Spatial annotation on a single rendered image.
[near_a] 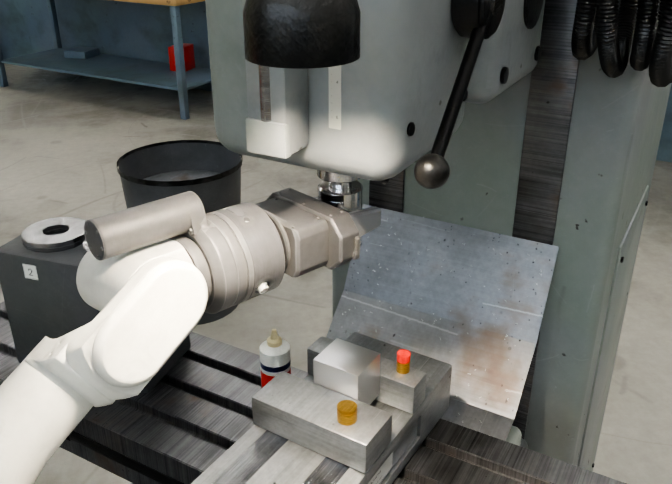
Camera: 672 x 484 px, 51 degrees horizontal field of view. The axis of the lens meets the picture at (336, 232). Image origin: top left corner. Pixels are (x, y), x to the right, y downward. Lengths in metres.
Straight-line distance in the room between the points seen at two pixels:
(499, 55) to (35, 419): 0.54
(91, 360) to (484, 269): 0.68
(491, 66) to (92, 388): 0.48
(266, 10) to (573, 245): 0.74
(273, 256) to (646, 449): 1.96
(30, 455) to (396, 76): 0.40
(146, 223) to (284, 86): 0.16
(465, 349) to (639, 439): 1.46
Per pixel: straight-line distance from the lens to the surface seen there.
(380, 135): 0.59
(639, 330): 3.05
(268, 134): 0.60
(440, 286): 1.12
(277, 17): 0.42
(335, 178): 0.71
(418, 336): 1.12
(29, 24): 7.89
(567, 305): 1.12
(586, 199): 1.05
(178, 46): 5.45
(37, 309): 1.07
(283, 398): 0.82
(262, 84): 0.59
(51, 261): 1.01
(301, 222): 0.67
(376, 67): 0.58
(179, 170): 3.04
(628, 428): 2.53
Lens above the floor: 1.54
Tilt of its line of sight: 25 degrees down
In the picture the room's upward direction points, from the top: straight up
